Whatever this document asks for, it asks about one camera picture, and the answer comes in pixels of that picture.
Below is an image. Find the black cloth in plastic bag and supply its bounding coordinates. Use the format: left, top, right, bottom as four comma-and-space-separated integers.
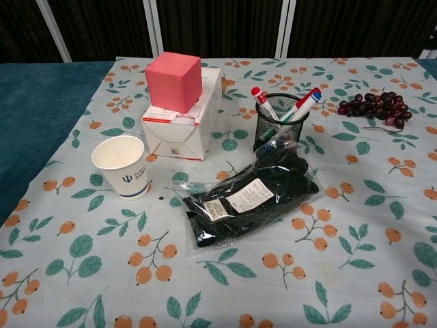
165, 136, 324, 257

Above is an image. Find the dark purple grape bunch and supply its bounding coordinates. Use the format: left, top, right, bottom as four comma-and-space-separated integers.
337, 91, 413, 131

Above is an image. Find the red cap marker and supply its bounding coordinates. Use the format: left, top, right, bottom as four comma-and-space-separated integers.
280, 89, 317, 122
251, 86, 281, 122

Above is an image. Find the blue cap marker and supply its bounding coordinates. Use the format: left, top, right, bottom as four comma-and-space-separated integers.
292, 87, 324, 121

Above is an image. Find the black mesh pen holder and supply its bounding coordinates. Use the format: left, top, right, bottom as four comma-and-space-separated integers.
253, 92, 311, 153

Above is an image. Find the white paper cup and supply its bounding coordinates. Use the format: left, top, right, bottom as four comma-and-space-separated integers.
91, 135, 150, 202

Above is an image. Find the dark pleated curtain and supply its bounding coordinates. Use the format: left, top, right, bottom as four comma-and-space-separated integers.
0, 0, 437, 64

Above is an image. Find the floral print tablecloth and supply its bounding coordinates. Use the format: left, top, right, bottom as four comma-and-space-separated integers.
0, 56, 437, 328

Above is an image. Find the pink foam cube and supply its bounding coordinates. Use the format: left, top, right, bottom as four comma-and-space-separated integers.
143, 51, 203, 114

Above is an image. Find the white carton box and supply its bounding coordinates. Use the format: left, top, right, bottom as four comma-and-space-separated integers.
141, 66, 223, 161

